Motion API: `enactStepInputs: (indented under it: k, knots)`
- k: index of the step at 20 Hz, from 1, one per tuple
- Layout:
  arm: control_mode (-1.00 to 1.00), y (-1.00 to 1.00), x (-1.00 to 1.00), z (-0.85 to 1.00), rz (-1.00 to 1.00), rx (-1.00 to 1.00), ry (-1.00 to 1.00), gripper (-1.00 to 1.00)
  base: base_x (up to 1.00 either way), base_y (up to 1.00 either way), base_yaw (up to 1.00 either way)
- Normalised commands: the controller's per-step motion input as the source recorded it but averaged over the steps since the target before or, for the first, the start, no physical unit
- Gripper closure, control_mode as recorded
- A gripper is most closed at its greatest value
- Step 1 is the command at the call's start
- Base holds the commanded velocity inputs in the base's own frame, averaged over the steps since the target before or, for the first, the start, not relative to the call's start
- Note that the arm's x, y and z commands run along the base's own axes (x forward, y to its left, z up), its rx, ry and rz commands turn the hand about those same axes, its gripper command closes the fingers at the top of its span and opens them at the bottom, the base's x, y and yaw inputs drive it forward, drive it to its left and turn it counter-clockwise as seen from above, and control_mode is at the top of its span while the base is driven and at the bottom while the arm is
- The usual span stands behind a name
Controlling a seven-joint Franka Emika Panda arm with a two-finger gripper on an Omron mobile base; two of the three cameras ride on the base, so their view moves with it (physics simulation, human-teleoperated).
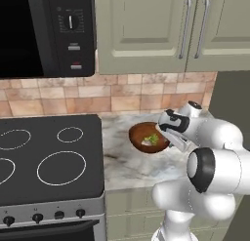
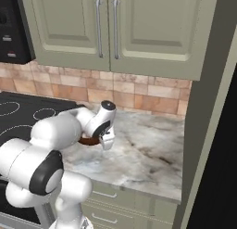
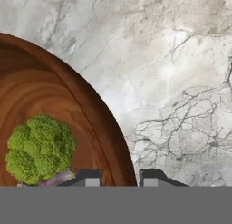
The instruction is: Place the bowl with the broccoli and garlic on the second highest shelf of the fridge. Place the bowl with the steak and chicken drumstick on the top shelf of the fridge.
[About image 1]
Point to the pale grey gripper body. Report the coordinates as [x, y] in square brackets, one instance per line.
[175, 140]

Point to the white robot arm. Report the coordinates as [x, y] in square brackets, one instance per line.
[211, 173]

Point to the green broccoli floret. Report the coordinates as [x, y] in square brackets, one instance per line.
[152, 139]

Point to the white garlic bulb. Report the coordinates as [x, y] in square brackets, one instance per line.
[145, 142]

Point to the brown wooden bowl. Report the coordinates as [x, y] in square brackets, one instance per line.
[140, 134]

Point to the grey fridge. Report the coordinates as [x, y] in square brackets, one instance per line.
[232, 95]

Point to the sage green drawer front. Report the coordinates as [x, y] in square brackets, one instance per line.
[130, 202]

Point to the sage green lower cupboard door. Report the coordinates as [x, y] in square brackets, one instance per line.
[133, 228]

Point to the sage green cupboard door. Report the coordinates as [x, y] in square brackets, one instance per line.
[133, 228]
[228, 27]
[143, 30]

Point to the black stove knob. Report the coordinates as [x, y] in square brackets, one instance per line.
[80, 213]
[37, 218]
[8, 220]
[59, 215]

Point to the black and silver stove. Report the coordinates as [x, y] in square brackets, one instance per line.
[52, 160]

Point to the black microwave oven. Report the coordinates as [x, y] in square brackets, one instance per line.
[70, 33]

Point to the black microwave door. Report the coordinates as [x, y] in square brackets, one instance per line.
[19, 33]

